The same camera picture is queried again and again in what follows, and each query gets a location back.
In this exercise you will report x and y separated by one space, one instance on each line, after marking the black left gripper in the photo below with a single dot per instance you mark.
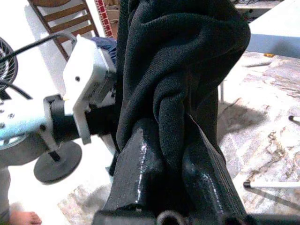
103 122

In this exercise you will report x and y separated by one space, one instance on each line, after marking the navy blue garment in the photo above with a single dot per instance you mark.
105 45

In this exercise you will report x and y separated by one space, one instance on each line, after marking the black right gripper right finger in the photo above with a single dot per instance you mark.
215 187

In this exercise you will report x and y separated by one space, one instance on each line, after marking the black standing fan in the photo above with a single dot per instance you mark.
58 166

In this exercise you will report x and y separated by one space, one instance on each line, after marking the small yellow object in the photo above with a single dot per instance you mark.
269 55

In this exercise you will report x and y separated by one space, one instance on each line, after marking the black knit garment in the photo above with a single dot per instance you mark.
182 58

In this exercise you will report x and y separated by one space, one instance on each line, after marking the brown wooden chair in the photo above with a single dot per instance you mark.
65 14

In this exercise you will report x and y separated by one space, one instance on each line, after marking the white folding table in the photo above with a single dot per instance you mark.
276 25

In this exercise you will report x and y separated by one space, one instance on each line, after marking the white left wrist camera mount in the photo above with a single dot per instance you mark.
79 68

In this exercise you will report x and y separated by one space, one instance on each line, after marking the person leg grey trousers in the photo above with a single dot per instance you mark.
25 218

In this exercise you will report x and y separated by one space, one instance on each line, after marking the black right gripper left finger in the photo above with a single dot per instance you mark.
138 178

